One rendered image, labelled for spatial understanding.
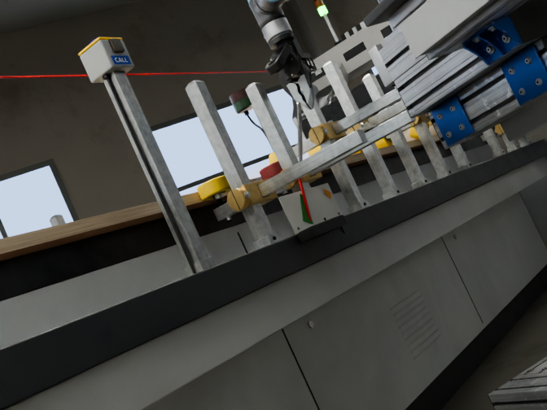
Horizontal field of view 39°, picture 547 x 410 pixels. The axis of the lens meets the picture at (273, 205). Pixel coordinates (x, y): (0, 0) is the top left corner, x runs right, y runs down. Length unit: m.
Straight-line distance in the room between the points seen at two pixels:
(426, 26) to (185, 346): 0.73
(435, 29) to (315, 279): 0.75
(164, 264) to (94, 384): 0.56
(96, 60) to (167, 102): 5.14
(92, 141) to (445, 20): 5.30
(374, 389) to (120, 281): 0.94
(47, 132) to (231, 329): 5.00
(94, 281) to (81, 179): 4.74
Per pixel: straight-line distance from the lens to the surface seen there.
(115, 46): 1.64
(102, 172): 6.42
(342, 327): 2.30
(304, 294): 1.83
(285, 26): 2.11
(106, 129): 6.55
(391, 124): 1.91
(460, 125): 1.64
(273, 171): 2.05
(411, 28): 1.44
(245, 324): 1.62
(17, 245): 1.50
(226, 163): 1.79
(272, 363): 1.99
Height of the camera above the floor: 0.63
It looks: 5 degrees up
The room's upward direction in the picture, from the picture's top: 25 degrees counter-clockwise
